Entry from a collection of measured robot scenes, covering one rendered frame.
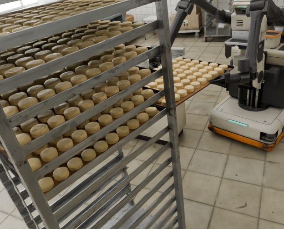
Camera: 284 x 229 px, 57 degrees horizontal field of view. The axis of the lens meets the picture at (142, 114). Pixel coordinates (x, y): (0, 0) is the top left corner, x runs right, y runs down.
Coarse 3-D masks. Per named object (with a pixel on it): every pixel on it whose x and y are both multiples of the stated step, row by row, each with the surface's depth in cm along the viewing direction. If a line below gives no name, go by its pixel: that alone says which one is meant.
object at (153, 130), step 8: (176, 56) 228; (184, 104) 258; (176, 112) 243; (184, 112) 261; (160, 120) 241; (184, 120) 264; (152, 128) 251; (160, 128) 246; (144, 136) 268; (152, 136) 257; (168, 136) 246
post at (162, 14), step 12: (156, 0) 88; (156, 12) 90; (168, 24) 92; (168, 36) 94; (168, 48) 96; (168, 60) 97; (168, 72) 99; (168, 84) 102; (168, 96) 105; (168, 108) 109; (168, 120) 112; (180, 168) 127; (180, 180) 130; (180, 192) 134; (180, 204) 138; (180, 216) 144; (180, 228) 150
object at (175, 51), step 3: (171, 48) 231; (174, 48) 229; (177, 48) 228; (180, 48) 227; (183, 48) 225; (171, 51) 232; (174, 51) 231; (177, 51) 229; (180, 51) 228; (183, 51) 226; (174, 54) 232; (177, 54) 231; (180, 54) 229; (183, 54) 228
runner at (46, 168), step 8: (152, 96) 101; (160, 96) 105; (144, 104) 99; (128, 112) 94; (136, 112) 97; (120, 120) 92; (104, 128) 87; (112, 128) 90; (96, 136) 86; (80, 144) 82; (88, 144) 84; (64, 152) 78; (72, 152) 80; (56, 160) 77; (64, 160) 79; (40, 168) 73; (48, 168) 75; (40, 176) 74
